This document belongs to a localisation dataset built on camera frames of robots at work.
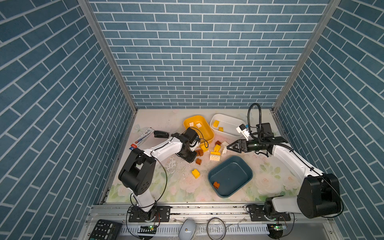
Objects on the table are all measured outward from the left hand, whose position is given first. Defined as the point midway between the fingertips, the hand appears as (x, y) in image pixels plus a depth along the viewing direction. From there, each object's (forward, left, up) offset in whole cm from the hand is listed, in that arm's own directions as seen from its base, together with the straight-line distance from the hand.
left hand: (191, 158), depth 89 cm
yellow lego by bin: (+8, -8, -3) cm, 12 cm away
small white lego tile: (+28, +1, -1) cm, 28 cm away
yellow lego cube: (+29, -18, -2) cm, 34 cm away
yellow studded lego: (+24, -21, -3) cm, 32 cm away
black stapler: (+19, +21, -2) cm, 29 cm away
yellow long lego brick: (+5, -17, -4) cm, 18 cm away
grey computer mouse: (-35, +1, +5) cm, 36 cm away
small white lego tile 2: (+28, -5, -3) cm, 29 cm away
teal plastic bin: (-9, -22, -4) cm, 24 cm away
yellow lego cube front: (-8, -2, -3) cm, 9 cm away
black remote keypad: (-34, +40, -3) cm, 52 cm away
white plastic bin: (+26, -25, -2) cm, 37 cm away
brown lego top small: (+12, -18, -2) cm, 22 cm away
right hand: (0, -21, +13) cm, 25 cm away
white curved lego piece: (+5, -21, -1) cm, 22 cm away
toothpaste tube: (+23, +31, -4) cm, 38 cm away
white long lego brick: (+2, -14, -3) cm, 15 cm away
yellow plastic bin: (+30, -5, -2) cm, 31 cm away
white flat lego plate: (+12, -23, -2) cm, 25 cm away
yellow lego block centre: (+8, -16, -2) cm, 18 cm away
